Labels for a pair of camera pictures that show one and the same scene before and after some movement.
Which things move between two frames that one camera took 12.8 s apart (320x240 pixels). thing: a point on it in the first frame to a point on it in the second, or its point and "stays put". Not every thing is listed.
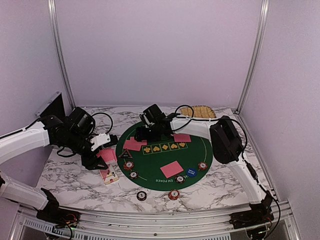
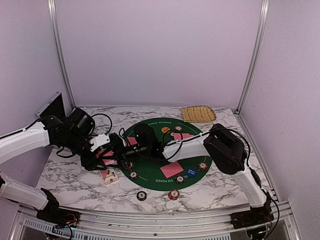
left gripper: x=89 y=162 stays put
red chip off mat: x=174 y=194 stays put
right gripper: x=141 y=135 to x=121 y=156
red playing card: x=179 y=137 stays put
